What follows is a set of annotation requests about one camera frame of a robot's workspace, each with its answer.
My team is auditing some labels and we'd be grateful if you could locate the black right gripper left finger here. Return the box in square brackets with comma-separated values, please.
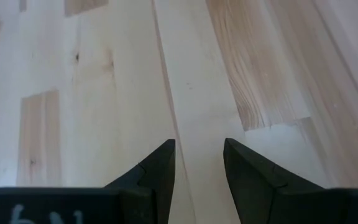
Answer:
[0, 139, 177, 224]

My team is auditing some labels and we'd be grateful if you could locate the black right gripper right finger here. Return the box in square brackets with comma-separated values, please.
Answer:
[223, 138, 358, 224]

